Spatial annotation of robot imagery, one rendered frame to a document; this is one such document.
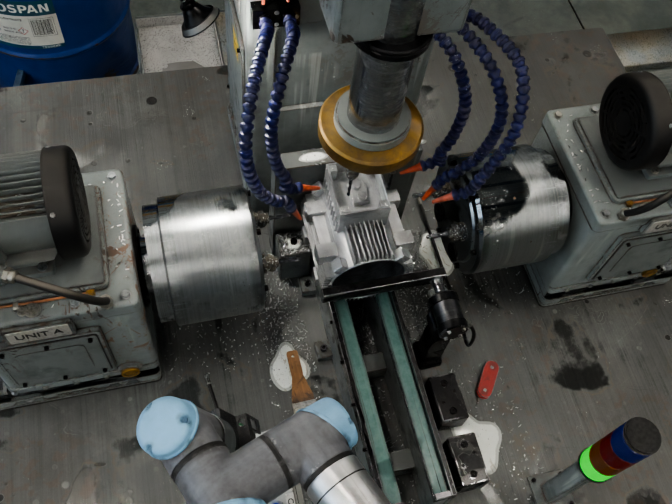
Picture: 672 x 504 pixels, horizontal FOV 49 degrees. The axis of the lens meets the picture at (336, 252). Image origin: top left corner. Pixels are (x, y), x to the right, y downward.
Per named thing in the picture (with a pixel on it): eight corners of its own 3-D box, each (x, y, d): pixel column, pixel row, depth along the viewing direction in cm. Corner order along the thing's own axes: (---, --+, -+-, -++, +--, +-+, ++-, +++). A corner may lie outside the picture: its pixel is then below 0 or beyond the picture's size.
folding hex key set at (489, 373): (487, 402, 160) (490, 399, 158) (473, 396, 160) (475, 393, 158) (498, 366, 164) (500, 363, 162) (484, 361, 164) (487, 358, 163)
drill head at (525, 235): (391, 204, 169) (410, 135, 147) (555, 179, 177) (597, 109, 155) (422, 302, 157) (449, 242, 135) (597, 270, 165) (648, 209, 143)
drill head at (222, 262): (89, 251, 156) (62, 183, 134) (261, 224, 163) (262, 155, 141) (99, 361, 144) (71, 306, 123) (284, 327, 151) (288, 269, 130)
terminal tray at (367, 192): (321, 185, 150) (324, 163, 144) (371, 177, 152) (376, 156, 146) (335, 235, 145) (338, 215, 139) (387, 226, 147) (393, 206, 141)
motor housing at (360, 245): (297, 227, 163) (302, 177, 146) (380, 214, 166) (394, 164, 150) (318, 309, 153) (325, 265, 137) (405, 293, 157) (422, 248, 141)
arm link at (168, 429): (151, 475, 87) (119, 419, 91) (192, 487, 97) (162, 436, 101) (204, 431, 87) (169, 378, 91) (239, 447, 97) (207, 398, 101)
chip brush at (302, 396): (280, 354, 161) (280, 352, 160) (302, 349, 162) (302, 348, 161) (301, 446, 151) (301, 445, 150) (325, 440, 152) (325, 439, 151)
